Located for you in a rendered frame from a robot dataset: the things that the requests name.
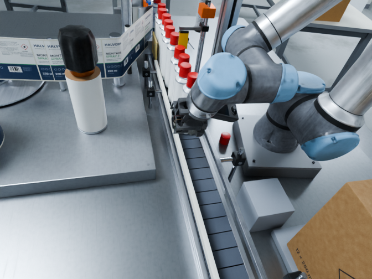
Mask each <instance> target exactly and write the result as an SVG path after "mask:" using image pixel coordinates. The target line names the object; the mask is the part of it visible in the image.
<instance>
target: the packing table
mask: <svg viewBox="0 0 372 279"><path fill-rule="evenodd" d="M278 1H280V0H267V2H268V3H269V5H270V7H269V6H260V5H254V4H245V3H242V5H241V6H242V7H248V8H253V10H254V11H255V13H256V15H257V17H259V16H260V15H261V14H260V12H259V11H258V9H267V10H268V9H270V8H271V7H272V6H273V5H275V4H276V3H277V2H278ZM299 32H309V33H319V34H330V35H340V36H346V37H356V38H361V39H360V40H359V43H358V44H357V46H356V47H355V49H354V50H353V52H352V54H351V55H350V57H349V59H348V60H347V62H346V63H345V65H344V66H343V68H342V70H341V72H340V73H339V75H338V76H337V78H336V80H335V81H334V83H333V85H332V86H331V87H330V86H326V87H325V91H327V93H329V92H331V91H332V90H333V88H334V87H335V86H336V84H337V83H338V82H339V81H340V80H341V78H342V77H343V76H344V75H345V74H346V73H347V71H348V70H349V69H350V68H351V67H352V65H353V64H354V63H355V62H356V61H357V59H358V58H359V57H360V56H361V54H362V52H363V51H364V49H365V48H366V46H367V45H368V43H369V42H370V40H371V38H372V20H370V19H369V18H368V17H366V16H365V15H363V14H362V13H361V12H360V11H358V10H357V9H356V8H354V7H353V6H352V5H351V4H349V5H348V6H347V8H346V10H345V12H344V14H343V16H342V18H341V20H340V22H327V21H318V20H314V21H312V22H311V23H309V24H308V25H307V26H305V27H304V28H302V29H301V30H300V31H299ZM288 41H289V38H288V39H287V40H285V41H284V42H283V43H281V44H280V45H278V46H277V47H275V48H276V52H275V54H276V55H277V56H278V57H279V58H280V59H282V61H283V62H284V64H290V62H289V61H288V59H287V58H286V56H285V54H284V50H285V48H286V46H287V43H288Z"/></svg>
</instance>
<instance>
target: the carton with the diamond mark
mask: <svg viewBox="0 0 372 279"><path fill-rule="evenodd" d="M287 247H288V249H289V251H290V253H291V255H292V257H293V259H294V262H295V264H296V266H297V268H298V270H299V271H301V272H305V273H306V274H307V276H308V278H307V279H372V179H367V180H358V181H352V182H346V183H345V184H344V185H343V186H342V187H341V188H340V189H339V190H338V191H337V192H336V193H335V194H334V196H333V197H332V198H331V199H330V200H329V201H328V202H327V203H326V204H325V205H324V206H323V207H322V208H321V209H320V210H319V211H318V212H317V213H316V214H315V215H314V216H313V217H312V218H311V220H310V221H309V222H308V223H307V224H306V225H305V226H304V227H303V228H302V229H301V230H300V231H299V232H298V233H297V234H296V235H295V236H294V237H293V238H292V239H291V240H290V241H289V242H288V243H287Z"/></svg>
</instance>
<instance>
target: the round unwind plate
mask: <svg viewBox="0 0 372 279"><path fill-rule="evenodd" d="M43 83H44V81H24V80H8V81H7V82H5V83H3V84H0V106H4V105H9V104H12V103H14V102H17V101H20V100H22V99H24V98H26V97H28V96H30V95H31V94H33V93H34V92H36V91H37V90H38V89H39V88H40V87H41V86H42V84H43Z"/></svg>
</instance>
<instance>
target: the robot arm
mask: <svg viewBox="0 0 372 279"><path fill-rule="evenodd" d="M341 1H342V0H280V1H278V2H277V3H276V4H275V5H273V6H272V7H271V8H270V9H268V10H267V11H266V12H265V13H263V14H262V15H260V16H259V17H258V18H256V19H255V20H254V21H253V22H251V23H250V24H249V25H247V26H244V25H240V24H239V25H235V26H232V27H230V28H229V29H228V30H227V31H226V32H225V33H224V35H223V38H222V41H221V46H222V49H223V51H224V53H217V54H215V55H213V56H212V57H210V58H209V59H208V61H207V62H206V63H205V64H204V66H203V67H202V68H201V70H200V72H199V74H198V77H197V79H196V81H195V83H194V85H193V86H192V88H191V89H190V91H189V93H188V96H187V97H181V98H178V100H177V101H173V102H172V105H171V107H170V109H173V110H172V118H171V121H172V129H174V132H173V134H178V133H188V134H189V135H191V136H195V135H196V137H201V136H202V135H203V134H204V130H206V128H207V126H208V119H210V118H213V119H216V120H222V121H226V122H235V121H238V120H239V117H238V113H237V108H236V104H262V103H269V106H268V109H267V111H266V113H265V114H264V115H263V116H262V117H261V118H260V119H259V120H258V121H257V122H256V124H255V127H254V130H253V134H254V138H255V140H256V141H257V142H258V143H259V144H260V145H261V146H263V148H265V149H267V150H269V151H271V152H275V153H290V152H292V151H294V150H295V149H296V148H297V147H298V145H299V144H300V146H301V149H302V150H304V152H305V153H306V155H307V156H308V157H309V158H310V159H312V160H314V161H328V160H331V159H335V158H338V157H341V156H343V155H345V154H347V153H349V152H350V151H352V150H353V149H354V148H355V147H356V146H357V145H358V144H359V142H360V138H359V135H358V134H357V133H356V132H357V131H358V130H359V129H360V128H361V127H362V126H363V125H364V123H365V119H364V114H365V113H366V112H367V111H368V110H369V109H370V108H371V107H372V42H371V43H370V45H369V46H368V47H367V48H366V50H365V51H364V52H363V53H362V55H361V56H360V57H359V58H358V59H357V61H356V62H355V63H354V64H353V65H352V67H351V68H350V69H349V70H348V71H347V73H346V74H345V75H344V76H343V77H342V78H341V80H340V81H339V82H338V83H337V84H336V86H335V87H334V88H333V90H332V91H331V92H329V93H324V94H323V93H322V92H324V91H325V87H326V84H325V82H324V81H323V80H322V79H321V78H320V77H318V76H316V75H313V74H311V73H307V72H303V71H297V70H296V69H295V67H294V66H292V65H290V64H284V63H279V64H276V63H275V62H274V61H273V60H272V59H271V57H270V56H269V55H268V53H269V52H270V51H271V50H272V49H274V48H275V47H277V46H278V45H280V44H281V43H283V42H284V41H285V40H287V39H288V38H290V37H291V36H293V35H294V34H296V33H297V32H298V31H300V30H301V29H302V28H304V27H305V26H307V25H308V24H309V23H311V22H312V21H314V20H315V19H317V18H318V17H320V16H321V15H322V14H324V13H325V12H326V11H328V10H330V9H331V8H332V7H334V6H335V5H336V4H338V3H339V2H341Z"/></svg>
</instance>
